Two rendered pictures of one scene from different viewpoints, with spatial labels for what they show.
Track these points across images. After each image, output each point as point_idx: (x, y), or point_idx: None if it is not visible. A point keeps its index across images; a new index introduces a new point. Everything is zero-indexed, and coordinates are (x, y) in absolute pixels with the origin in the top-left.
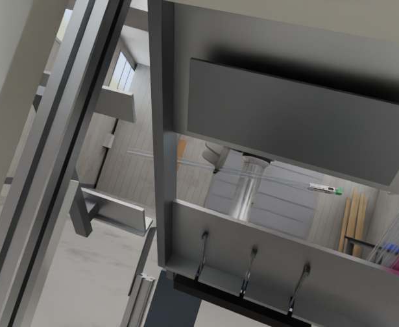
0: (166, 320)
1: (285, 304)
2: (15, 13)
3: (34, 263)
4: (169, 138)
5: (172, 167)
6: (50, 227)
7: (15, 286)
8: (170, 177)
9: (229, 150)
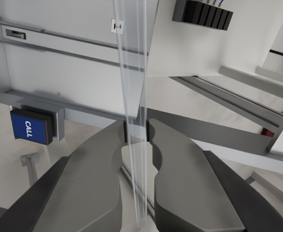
0: None
1: None
2: None
3: (229, 92)
4: (258, 141)
5: (206, 132)
6: (239, 97)
7: (226, 89)
8: (192, 126)
9: (197, 144)
